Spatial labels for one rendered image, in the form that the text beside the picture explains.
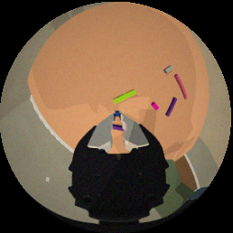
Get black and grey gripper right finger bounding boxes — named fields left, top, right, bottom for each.
left=119, top=113, right=169, bottom=169

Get grey rod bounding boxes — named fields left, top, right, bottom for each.
left=163, top=65, right=173, bottom=73

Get lime green rod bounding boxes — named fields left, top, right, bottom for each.
left=113, top=89, right=136, bottom=104

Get purple rod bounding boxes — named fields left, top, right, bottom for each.
left=113, top=124, right=124, bottom=131
left=165, top=97, right=177, bottom=116

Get pink rod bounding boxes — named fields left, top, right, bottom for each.
left=174, top=74, right=187, bottom=99

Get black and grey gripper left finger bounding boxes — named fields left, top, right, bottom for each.
left=69, top=113, right=115, bottom=172

